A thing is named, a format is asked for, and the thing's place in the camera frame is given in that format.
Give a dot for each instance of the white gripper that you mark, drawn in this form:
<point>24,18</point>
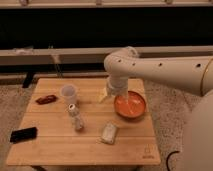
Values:
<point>114,86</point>

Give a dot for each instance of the clear plastic bottle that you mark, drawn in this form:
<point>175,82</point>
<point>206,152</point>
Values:
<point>75,115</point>

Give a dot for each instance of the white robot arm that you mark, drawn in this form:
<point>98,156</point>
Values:
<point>190,74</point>

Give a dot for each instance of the orange bowl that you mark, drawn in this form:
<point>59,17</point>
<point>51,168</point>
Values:
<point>131,107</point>

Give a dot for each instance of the translucent plastic cup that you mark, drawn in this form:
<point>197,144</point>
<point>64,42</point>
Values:
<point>69,94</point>

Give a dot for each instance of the white crumpled packet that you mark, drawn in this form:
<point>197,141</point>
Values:
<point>109,133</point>

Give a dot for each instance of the red-brown snack bar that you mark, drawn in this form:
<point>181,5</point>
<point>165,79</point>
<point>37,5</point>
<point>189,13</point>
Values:
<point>46,99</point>

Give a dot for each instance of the black rectangular remote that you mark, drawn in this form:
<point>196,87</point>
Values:
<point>23,135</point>

